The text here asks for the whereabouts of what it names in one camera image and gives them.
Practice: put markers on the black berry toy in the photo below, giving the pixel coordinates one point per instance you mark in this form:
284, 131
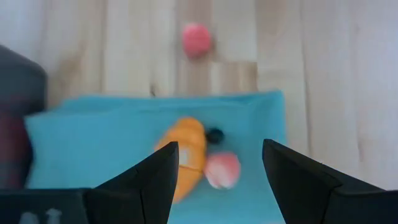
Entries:
215, 136

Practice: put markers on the pink white peach toy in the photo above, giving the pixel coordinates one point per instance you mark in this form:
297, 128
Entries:
222, 169

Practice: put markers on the orange elongated toy food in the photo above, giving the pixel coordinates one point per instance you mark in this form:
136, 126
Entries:
192, 140

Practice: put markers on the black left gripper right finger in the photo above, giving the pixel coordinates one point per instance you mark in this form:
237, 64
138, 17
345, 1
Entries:
298, 186

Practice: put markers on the grey translucent plastic container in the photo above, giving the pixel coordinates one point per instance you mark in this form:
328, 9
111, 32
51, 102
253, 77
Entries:
18, 81

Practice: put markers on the blue cloth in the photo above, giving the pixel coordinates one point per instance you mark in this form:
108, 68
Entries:
93, 140

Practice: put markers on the pink raspberry toy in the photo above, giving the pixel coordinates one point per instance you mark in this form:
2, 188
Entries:
196, 40

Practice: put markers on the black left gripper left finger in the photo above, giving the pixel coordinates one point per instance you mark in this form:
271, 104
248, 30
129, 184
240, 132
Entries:
149, 193

